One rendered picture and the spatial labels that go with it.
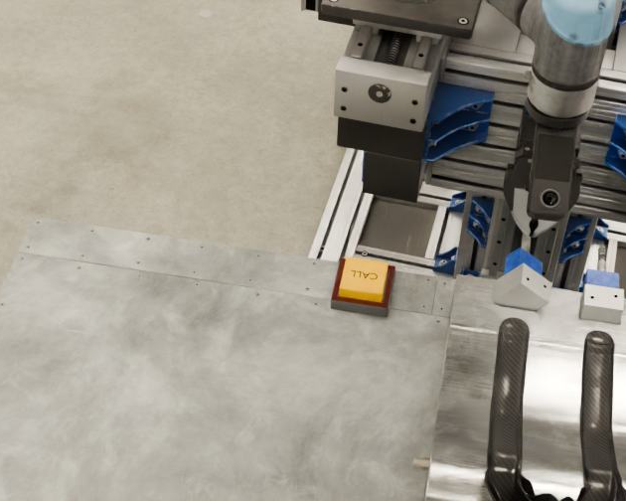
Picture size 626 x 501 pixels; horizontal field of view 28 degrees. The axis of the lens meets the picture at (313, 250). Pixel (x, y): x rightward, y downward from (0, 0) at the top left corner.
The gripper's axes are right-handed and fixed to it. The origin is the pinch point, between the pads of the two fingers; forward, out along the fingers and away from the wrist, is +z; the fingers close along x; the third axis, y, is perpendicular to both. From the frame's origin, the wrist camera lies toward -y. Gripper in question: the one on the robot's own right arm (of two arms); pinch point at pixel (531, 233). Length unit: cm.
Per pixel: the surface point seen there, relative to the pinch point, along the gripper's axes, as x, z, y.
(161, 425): 43, 21, -23
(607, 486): -11.9, 9.5, -28.8
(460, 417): 5.5, 11.6, -21.0
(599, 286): -10.1, 9.2, 1.1
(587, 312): -9.0, 10.7, -2.3
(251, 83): 67, 101, 137
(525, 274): -0.3, 7.4, -0.5
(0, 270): 109, 101, 62
